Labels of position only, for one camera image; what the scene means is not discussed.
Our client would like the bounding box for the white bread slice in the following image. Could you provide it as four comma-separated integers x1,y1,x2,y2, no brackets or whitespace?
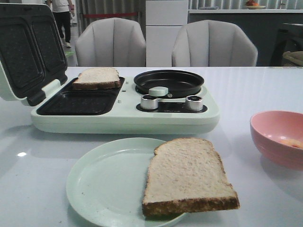
72,67,121,90
142,138,240,217

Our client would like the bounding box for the pink plastic bowl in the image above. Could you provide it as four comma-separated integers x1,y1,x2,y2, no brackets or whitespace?
250,110,303,170

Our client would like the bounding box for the mint green breakfast maker lid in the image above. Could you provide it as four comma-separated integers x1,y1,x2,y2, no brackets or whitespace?
0,3,67,106

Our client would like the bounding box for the mint green breakfast maker base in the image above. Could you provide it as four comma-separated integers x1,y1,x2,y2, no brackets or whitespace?
31,77,220,134

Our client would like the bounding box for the left silver control knob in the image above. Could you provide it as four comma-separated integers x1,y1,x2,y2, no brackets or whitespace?
140,95,158,110

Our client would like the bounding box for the silver control knob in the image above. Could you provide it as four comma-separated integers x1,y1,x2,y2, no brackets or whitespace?
140,95,158,110
185,95,203,112

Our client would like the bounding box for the black round frying pan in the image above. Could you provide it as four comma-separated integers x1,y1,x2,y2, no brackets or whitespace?
134,70,204,98

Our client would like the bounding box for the right silver control knob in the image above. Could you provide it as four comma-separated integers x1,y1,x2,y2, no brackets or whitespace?
185,95,203,112

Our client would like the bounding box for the left grey upholstered chair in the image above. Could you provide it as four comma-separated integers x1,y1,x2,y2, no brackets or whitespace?
75,17,146,67

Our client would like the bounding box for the grey upholstered chair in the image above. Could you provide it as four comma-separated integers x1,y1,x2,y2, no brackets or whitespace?
171,20,258,67
75,17,146,67

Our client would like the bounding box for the mint green round plate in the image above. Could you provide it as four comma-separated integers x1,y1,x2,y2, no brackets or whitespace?
66,138,187,227

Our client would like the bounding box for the right grey upholstered chair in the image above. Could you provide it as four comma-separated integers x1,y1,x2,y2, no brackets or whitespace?
171,20,258,67

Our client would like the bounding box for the white refrigerator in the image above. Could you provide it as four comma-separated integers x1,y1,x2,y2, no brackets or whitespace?
145,0,188,67

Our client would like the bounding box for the red barrier belt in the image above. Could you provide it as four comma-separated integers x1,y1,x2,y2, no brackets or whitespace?
82,12,139,18

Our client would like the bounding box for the person in background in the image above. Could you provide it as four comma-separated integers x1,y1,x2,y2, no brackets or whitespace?
46,0,74,48

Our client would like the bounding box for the grey kitchen counter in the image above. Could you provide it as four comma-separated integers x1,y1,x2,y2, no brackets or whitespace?
188,9,303,66

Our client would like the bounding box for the fruit plate on counter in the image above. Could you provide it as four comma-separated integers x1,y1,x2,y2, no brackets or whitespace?
243,0,266,9

